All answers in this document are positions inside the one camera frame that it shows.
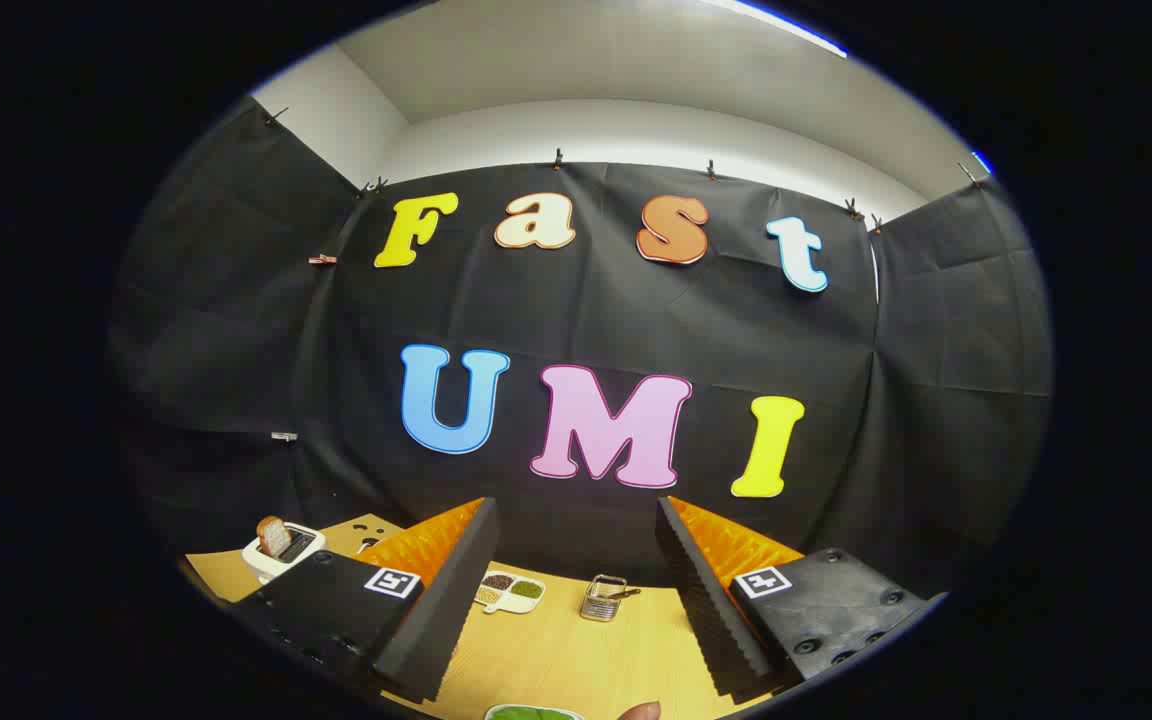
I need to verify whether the white toaster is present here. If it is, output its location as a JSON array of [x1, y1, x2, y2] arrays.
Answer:
[[242, 522, 327, 582]]

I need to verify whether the black backdrop cloth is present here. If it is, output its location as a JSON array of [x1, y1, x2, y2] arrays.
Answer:
[[106, 95, 1054, 601]]

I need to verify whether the white divided dish with grains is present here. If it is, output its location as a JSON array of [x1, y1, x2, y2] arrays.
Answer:
[[474, 570, 547, 614]]

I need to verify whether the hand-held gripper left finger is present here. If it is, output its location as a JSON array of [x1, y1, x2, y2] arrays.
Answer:
[[226, 496, 500, 705]]

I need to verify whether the metal wire rack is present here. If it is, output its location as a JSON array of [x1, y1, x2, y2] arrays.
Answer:
[[580, 575, 642, 623]]

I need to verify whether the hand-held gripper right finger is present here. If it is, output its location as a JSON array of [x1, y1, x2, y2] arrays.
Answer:
[[656, 496, 947, 700]]

